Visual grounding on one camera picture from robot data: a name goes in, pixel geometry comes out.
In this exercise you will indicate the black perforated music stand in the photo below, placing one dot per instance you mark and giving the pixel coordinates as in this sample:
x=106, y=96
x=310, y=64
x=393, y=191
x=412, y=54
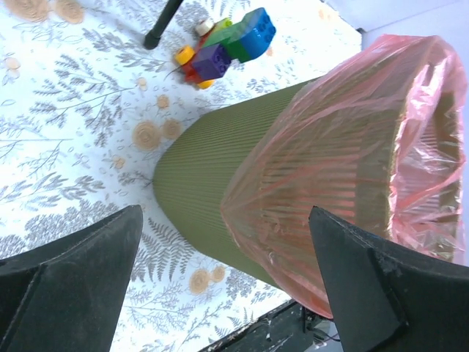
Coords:
x=152, y=38

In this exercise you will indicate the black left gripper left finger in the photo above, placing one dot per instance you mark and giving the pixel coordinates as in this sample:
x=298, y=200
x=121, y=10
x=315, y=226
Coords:
x=67, y=295

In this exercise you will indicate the olive green mesh trash bin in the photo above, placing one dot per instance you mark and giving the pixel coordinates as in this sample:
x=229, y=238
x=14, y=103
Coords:
x=191, y=178

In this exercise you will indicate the red plastic trash bag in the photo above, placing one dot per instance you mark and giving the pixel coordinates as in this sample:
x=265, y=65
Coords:
x=378, y=142

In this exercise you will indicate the floral patterned table mat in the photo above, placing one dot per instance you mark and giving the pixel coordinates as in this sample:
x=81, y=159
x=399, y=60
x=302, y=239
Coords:
x=87, y=111

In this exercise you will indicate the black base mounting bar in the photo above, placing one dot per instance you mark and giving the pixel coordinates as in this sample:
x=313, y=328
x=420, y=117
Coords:
x=289, y=327

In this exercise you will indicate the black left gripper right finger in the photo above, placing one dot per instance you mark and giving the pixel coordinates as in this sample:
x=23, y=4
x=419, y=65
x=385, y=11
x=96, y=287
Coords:
x=385, y=297

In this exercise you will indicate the colourful toy brick car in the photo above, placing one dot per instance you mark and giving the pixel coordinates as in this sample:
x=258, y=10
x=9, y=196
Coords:
x=223, y=42

